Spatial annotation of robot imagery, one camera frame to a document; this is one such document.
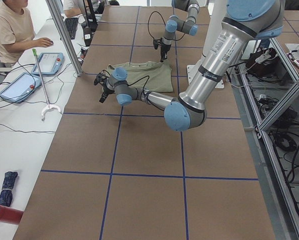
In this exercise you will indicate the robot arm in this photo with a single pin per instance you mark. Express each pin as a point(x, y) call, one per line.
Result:
point(242, 22)
point(174, 24)

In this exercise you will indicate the olive green t-shirt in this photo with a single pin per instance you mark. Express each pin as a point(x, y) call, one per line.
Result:
point(159, 75)

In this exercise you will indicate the person in beige shirt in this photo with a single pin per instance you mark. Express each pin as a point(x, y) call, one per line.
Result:
point(17, 31)

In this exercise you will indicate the aluminium frame post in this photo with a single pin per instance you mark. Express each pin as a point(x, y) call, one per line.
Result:
point(60, 25)

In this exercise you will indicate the red cylindrical tube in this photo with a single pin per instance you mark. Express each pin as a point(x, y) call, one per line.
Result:
point(10, 215)

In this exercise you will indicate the brown bag on floor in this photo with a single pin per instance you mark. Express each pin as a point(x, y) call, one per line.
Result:
point(265, 63)

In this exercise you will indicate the far blue teach pendant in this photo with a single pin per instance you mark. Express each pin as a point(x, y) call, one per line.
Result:
point(50, 63)

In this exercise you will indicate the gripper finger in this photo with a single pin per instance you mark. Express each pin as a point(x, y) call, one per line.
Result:
point(163, 57)
point(103, 98)

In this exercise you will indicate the folded dark plaid umbrella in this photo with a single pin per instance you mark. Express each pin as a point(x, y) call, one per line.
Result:
point(6, 195)

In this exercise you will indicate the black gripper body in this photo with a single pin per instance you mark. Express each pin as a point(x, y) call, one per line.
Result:
point(105, 90)
point(163, 48)

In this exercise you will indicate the black keyboard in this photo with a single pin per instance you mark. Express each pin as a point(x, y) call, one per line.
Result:
point(71, 25)

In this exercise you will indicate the brown paper table mat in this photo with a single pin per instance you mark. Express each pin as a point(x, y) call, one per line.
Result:
point(121, 173)

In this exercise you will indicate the blue teach pendant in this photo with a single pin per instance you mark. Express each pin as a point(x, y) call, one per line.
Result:
point(19, 89)
point(50, 63)

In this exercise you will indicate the near blue teach pendant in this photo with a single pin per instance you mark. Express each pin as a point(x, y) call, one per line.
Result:
point(19, 89)

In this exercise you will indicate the reacher grabber stick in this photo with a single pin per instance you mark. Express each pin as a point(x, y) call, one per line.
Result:
point(49, 106)

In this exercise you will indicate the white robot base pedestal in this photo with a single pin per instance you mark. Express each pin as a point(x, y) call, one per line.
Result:
point(214, 29)

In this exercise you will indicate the black power adapter box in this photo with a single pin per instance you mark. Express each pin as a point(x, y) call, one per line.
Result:
point(87, 36)

